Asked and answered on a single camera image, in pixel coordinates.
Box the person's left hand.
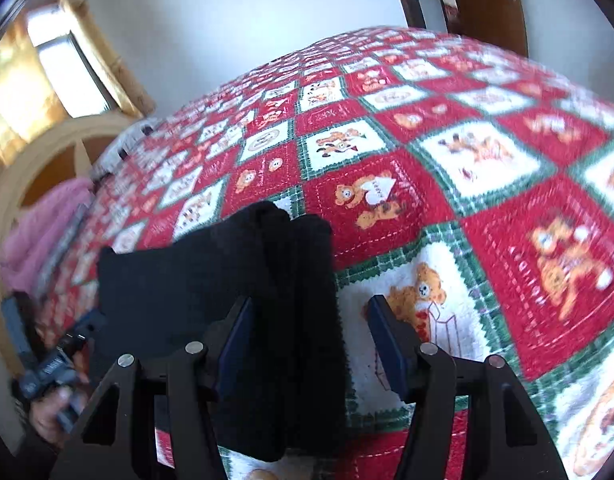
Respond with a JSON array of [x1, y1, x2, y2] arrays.
[[29, 389, 82, 447]]

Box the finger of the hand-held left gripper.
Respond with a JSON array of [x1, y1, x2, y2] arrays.
[[61, 308, 108, 352], [1, 295, 36, 369]]

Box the red printed blanket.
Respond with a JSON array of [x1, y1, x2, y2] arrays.
[[37, 27, 614, 480]]

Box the bright window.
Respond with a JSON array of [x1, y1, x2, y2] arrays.
[[27, 7, 116, 117]]

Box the brown wooden door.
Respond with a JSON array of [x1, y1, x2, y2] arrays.
[[444, 0, 530, 58]]

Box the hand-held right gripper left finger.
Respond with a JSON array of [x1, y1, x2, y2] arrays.
[[49, 296, 258, 480]]

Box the black pants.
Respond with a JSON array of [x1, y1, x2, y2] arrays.
[[97, 201, 348, 463]]

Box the golden curtain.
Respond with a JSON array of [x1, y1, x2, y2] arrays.
[[0, 0, 158, 161]]

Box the white patterned cloth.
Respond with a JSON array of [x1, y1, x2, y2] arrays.
[[94, 117, 158, 177]]

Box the pink fluffy cloth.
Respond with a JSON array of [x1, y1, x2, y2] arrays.
[[0, 177, 95, 292]]

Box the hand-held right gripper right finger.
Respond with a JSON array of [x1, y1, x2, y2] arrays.
[[367, 294, 570, 480]]

